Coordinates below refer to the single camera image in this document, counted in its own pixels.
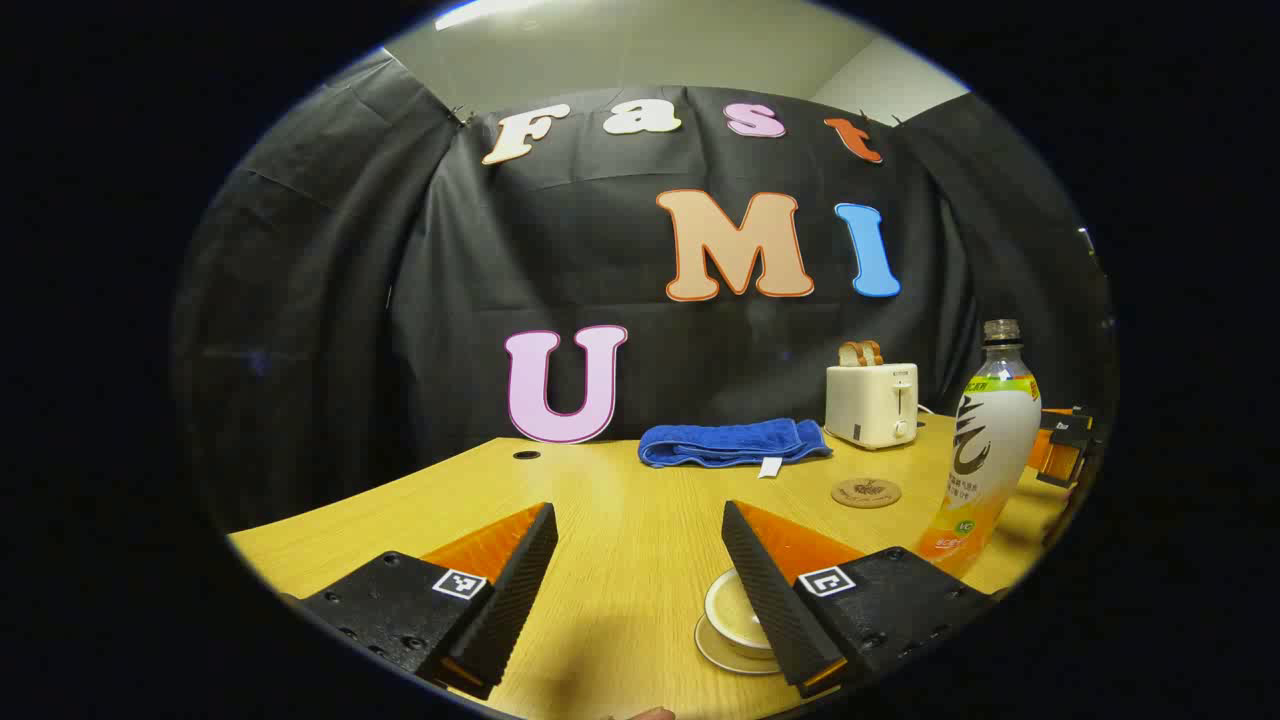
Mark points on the toast bread slice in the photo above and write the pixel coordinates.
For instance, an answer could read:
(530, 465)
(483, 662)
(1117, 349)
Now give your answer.
(871, 352)
(849, 355)

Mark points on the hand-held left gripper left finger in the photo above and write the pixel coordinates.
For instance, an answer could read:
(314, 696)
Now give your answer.
(515, 590)

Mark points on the white saucer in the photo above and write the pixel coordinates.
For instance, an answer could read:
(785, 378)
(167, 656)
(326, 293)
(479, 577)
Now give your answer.
(722, 658)

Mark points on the cream white toaster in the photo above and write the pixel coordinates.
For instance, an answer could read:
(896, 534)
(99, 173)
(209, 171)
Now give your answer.
(868, 405)

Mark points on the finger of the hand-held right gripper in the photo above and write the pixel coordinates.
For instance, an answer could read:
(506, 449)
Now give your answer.
(1072, 420)
(1058, 462)

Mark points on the black backdrop cloth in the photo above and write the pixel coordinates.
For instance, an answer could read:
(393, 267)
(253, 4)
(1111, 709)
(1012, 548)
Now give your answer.
(350, 300)

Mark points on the plastic water bottle orange label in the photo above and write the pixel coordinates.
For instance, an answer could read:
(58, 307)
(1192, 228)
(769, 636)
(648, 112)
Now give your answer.
(985, 450)

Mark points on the blue folded towel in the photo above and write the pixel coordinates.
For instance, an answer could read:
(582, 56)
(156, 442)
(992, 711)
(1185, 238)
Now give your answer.
(730, 442)

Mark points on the white teacup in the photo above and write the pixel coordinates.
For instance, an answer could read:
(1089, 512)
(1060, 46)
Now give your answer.
(748, 646)

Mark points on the round brown coaster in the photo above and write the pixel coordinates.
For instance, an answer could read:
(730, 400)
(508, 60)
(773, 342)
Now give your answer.
(866, 492)

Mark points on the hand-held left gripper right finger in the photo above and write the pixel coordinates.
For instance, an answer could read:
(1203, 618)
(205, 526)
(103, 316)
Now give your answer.
(770, 600)

